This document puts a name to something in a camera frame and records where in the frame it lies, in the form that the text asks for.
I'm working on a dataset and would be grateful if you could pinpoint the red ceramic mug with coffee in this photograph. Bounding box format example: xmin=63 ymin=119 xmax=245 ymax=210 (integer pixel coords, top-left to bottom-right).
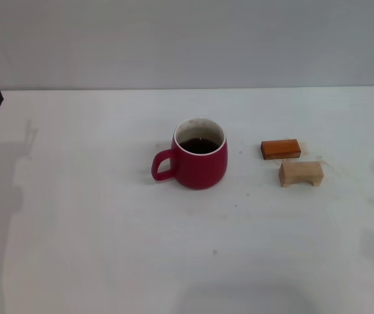
xmin=151 ymin=116 xmax=229 ymax=190

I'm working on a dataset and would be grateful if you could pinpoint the orange-brown wooden block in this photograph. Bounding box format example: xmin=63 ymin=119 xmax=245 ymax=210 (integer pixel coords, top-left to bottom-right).
xmin=260 ymin=139 xmax=302 ymax=160

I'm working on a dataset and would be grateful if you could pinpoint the light wooden arch block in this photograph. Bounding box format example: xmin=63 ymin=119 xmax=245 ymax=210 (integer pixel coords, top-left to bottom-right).
xmin=278 ymin=160 xmax=324 ymax=188

